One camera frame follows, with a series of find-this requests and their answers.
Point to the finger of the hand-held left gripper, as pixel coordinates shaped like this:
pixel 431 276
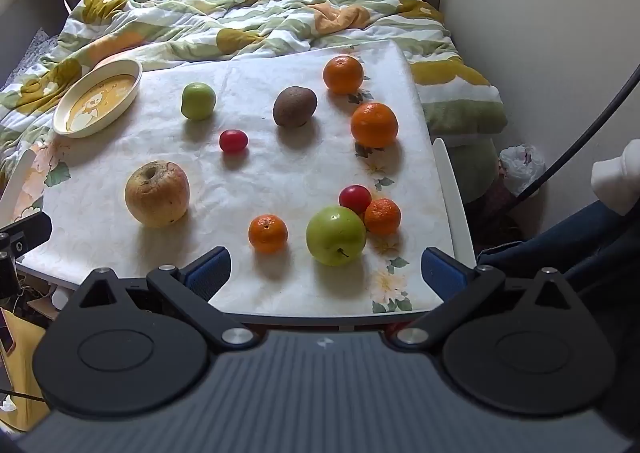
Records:
pixel 30 232

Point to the small mandarin orange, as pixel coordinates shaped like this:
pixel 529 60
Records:
pixel 268 233
pixel 384 217

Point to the red cherry tomato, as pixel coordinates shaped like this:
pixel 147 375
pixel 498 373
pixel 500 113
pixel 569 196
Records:
pixel 354 197
pixel 233 141

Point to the large green apple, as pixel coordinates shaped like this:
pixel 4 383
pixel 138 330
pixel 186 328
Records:
pixel 336 236

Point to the green yellow floral blanket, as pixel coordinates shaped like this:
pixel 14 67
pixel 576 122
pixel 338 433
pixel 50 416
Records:
pixel 225 23

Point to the blue patterned bedsheet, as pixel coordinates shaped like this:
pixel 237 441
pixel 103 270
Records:
pixel 27 53

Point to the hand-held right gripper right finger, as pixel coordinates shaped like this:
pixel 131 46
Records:
pixel 445 274

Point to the large orange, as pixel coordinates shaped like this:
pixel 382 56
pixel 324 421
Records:
pixel 343 75
pixel 374 125

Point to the grey headboard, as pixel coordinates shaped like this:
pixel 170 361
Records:
pixel 25 23

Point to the white plastic bag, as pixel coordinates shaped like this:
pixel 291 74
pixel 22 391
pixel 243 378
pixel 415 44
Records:
pixel 522 165

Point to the brown kiwi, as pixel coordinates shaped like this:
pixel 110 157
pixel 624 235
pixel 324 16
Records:
pixel 295 106

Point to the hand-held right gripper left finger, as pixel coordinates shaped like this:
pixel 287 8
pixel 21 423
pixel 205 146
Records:
pixel 207 272

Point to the white table frame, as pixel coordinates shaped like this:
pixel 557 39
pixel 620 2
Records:
pixel 452 193

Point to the yellow bag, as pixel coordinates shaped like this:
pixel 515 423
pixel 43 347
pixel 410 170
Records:
pixel 22 373

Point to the small green apple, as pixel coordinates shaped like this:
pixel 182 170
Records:
pixel 198 101

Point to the cream yellow oval bowl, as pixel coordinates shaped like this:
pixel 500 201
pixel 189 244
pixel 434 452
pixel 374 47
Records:
pixel 100 100

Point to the white floral table mat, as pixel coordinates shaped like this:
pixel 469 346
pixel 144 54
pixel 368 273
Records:
pixel 250 178

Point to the yellow red apple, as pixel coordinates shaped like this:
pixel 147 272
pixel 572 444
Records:
pixel 157 193

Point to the person's dark blue pants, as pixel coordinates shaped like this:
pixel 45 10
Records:
pixel 575 243

